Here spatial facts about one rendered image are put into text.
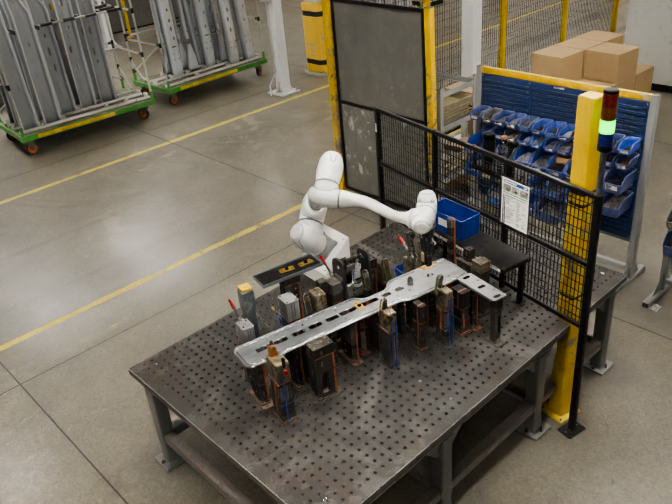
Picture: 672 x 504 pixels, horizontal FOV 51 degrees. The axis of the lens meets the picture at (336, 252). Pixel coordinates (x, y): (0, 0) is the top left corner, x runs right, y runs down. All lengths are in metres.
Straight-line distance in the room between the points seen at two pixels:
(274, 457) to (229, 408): 0.43
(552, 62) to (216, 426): 5.63
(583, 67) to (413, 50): 2.80
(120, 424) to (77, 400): 0.45
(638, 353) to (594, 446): 0.97
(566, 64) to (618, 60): 0.51
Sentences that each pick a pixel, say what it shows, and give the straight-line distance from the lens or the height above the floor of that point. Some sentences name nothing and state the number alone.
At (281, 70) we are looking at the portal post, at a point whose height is 0.36.
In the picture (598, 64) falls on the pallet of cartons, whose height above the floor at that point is 0.92.
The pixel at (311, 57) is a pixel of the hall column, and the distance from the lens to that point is 11.58.
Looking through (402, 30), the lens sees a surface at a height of 1.79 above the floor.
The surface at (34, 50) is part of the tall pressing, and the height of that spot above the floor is 1.21.
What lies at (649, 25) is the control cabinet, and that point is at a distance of 10.24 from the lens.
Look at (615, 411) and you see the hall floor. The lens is 4.70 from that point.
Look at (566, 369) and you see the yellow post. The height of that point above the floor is 0.37.
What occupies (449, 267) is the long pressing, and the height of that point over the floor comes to 1.00.
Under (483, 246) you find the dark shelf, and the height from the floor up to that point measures 1.03.
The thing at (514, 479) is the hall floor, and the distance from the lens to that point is 4.20.
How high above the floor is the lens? 3.11
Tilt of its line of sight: 30 degrees down
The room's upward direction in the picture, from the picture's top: 5 degrees counter-clockwise
